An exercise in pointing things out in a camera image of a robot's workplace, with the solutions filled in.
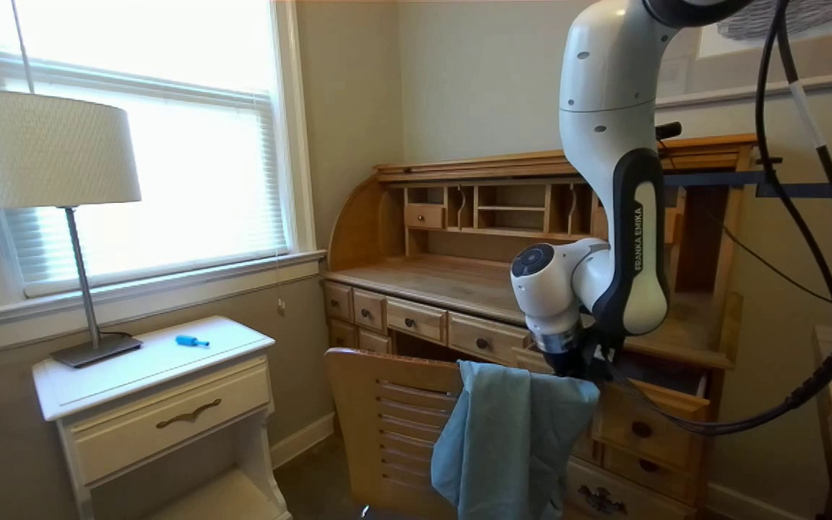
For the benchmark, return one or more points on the blue cloth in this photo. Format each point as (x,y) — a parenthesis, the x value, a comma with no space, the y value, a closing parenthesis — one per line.
(508,443)

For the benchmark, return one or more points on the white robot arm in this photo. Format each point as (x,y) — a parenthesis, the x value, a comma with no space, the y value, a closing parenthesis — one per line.
(588,295)

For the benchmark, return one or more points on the wooden roll-top desk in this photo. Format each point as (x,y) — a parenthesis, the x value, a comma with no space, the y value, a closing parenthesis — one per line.
(421,266)

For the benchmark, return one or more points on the white table lamp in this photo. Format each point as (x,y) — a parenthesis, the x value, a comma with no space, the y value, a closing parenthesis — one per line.
(64,155)

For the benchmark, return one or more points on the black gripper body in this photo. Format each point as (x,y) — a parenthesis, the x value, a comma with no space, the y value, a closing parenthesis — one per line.
(583,352)

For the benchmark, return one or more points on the white window blinds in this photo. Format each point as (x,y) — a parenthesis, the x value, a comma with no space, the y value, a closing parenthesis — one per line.
(198,82)

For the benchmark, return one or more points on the wooden desk drawer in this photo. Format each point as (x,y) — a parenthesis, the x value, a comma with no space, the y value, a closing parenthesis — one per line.
(642,407)

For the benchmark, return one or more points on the white nightstand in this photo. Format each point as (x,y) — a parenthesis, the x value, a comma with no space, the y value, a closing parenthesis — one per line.
(129,412)

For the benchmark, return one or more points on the blue marker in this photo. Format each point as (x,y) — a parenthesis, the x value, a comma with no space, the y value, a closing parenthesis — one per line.
(193,342)

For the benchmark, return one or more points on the light wooden slatted chair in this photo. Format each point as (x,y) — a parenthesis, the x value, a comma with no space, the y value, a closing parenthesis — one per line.
(391,412)

